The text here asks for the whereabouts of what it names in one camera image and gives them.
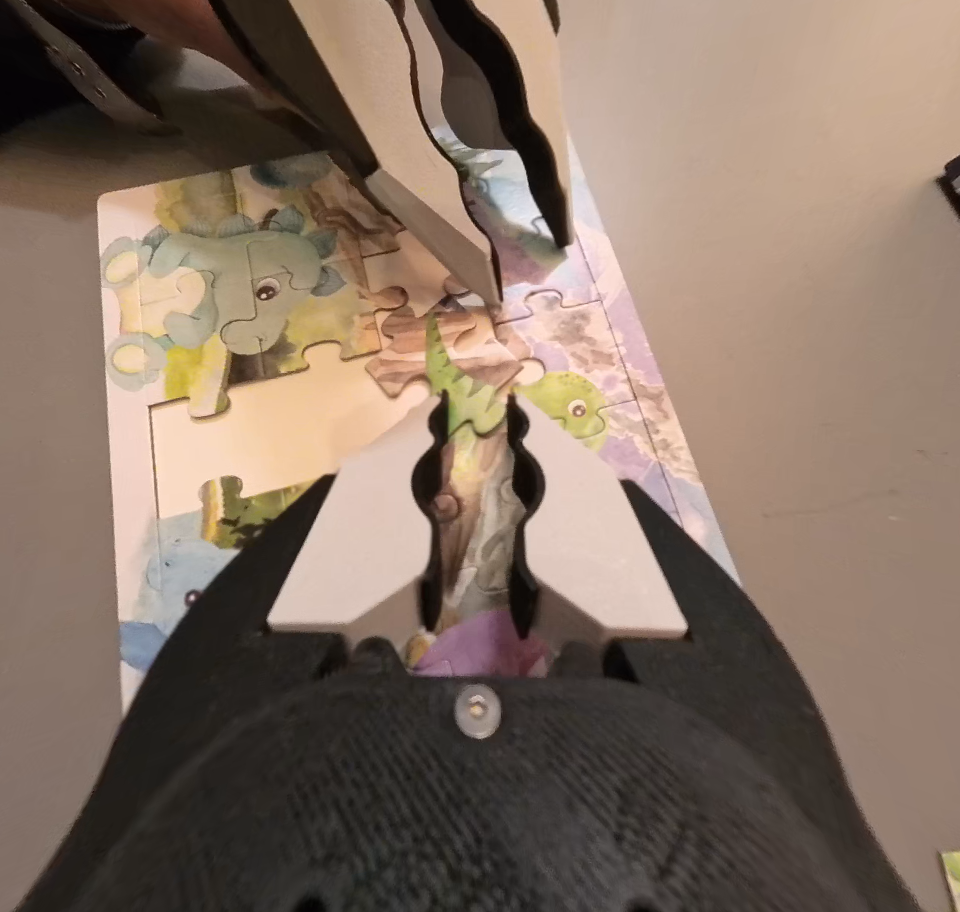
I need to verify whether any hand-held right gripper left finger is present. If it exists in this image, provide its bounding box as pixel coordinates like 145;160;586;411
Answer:
266;389;453;649

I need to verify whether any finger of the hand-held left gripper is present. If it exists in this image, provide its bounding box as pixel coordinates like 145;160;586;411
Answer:
283;0;505;306
407;0;577;249

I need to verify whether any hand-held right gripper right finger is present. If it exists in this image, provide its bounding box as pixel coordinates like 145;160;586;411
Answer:
506;393;691;652

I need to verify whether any dinosaur puzzle board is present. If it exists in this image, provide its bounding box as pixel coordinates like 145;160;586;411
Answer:
97;123;745;712

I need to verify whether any green tail puzzle piece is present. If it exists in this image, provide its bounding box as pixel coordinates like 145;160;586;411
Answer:
366;296;547;439

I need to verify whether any grey mesh watch strap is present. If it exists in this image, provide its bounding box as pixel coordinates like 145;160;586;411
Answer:
0;0;166;126

